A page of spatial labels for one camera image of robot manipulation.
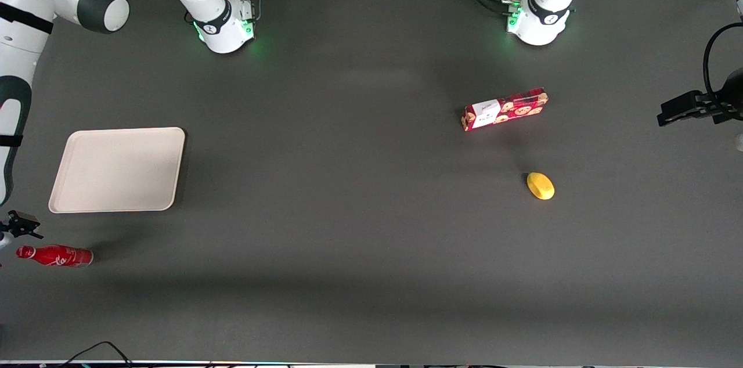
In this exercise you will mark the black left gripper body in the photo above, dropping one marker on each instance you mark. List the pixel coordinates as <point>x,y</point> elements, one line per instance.
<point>728,102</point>

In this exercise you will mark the beige plastic tray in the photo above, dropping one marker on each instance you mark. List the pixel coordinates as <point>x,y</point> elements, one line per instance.
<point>116,170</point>

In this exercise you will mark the red plaid cookie box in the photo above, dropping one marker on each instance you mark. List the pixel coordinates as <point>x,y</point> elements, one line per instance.
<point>516,108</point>

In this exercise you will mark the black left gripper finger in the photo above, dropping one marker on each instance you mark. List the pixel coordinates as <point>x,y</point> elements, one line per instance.
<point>682,107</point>

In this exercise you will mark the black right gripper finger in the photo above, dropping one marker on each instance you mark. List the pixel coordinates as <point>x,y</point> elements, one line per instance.
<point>23,223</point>

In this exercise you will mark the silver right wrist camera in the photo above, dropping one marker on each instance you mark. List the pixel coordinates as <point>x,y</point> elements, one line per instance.
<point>4,240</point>

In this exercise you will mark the dark grey table mat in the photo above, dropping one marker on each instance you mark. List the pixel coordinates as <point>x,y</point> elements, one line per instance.
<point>348,211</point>

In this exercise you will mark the red coke bottle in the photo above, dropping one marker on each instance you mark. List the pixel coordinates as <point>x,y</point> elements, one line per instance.
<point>58,256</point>

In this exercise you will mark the yellow lemon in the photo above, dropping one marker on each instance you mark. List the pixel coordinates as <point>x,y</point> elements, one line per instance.
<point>541,186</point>

